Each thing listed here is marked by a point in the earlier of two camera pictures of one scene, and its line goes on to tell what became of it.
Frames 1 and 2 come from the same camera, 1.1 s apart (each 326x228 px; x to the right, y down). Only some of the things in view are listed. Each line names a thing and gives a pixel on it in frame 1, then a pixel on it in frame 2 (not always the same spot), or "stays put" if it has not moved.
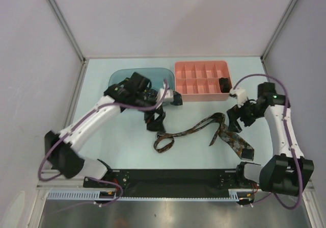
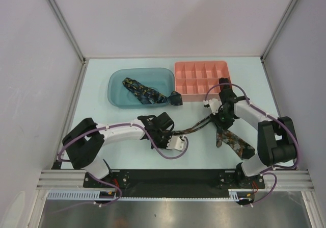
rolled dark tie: [225, 85] stays put
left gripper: [157, 125] → [168, 135]
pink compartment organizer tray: [198, 81] stays put
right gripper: [233, 125] → [220, 126]
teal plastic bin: [157, 76] stays put
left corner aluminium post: [62, 20] stays put
